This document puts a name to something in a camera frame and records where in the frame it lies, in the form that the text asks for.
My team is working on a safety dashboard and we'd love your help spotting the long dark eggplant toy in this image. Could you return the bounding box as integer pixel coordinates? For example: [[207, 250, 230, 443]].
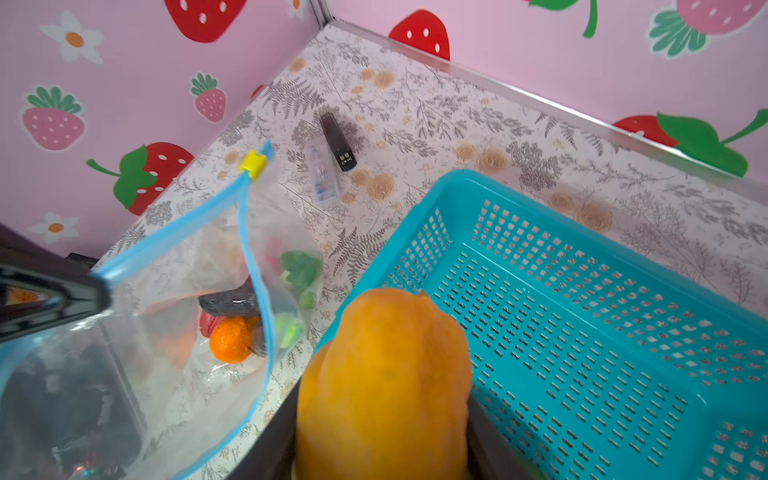
[[198, 279, 261, 317]]

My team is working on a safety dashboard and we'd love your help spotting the teal plastic basket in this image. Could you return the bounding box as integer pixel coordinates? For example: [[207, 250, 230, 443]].
[[354, 170, 767, 479]]

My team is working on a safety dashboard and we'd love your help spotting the green leafy vegetable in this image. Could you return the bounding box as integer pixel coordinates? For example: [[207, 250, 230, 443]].
[[279, 250, 323, 295]]

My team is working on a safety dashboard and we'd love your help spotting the black stapler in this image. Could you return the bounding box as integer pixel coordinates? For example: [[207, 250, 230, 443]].
[[320, 112, 357, 172]]

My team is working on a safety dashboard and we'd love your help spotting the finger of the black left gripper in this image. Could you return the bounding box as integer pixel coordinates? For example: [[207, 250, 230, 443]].
[[1, 226, 111, 343]]

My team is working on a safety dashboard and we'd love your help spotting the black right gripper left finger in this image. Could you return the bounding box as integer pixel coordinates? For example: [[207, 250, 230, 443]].
[[227, 382, 300, 480]]

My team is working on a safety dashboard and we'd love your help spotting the orange toy fruit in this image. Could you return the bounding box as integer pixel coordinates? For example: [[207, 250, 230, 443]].
[[209, 316, 261, 364]]

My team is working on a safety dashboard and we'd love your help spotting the clear zip top bag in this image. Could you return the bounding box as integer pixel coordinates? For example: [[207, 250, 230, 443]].
[[1, 144, 322, 479]]

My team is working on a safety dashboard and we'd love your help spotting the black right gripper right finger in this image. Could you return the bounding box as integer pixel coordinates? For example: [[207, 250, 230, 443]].
[[466, 395, 537, 480]]

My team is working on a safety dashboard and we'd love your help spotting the clear plastic staple box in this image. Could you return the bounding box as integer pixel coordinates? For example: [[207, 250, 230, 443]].
[[304, 137, 341, 206]]

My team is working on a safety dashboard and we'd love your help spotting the red toy pepper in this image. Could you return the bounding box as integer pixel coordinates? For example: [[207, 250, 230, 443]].
[[199, 311, 224, 338]]

